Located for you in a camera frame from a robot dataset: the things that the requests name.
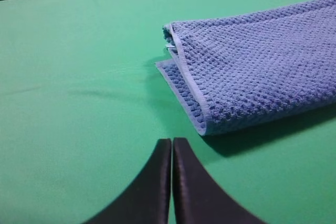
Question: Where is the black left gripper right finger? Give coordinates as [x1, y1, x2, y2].
[172, 137, 264, 223]

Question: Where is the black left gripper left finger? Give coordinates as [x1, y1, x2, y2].
[85, 139, 172, 223]

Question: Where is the blue waffle-weave towel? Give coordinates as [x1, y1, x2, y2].
[156, 0, 335, 136]

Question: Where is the white towel label tag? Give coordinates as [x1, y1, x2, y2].
[165, 44, 176, 50]

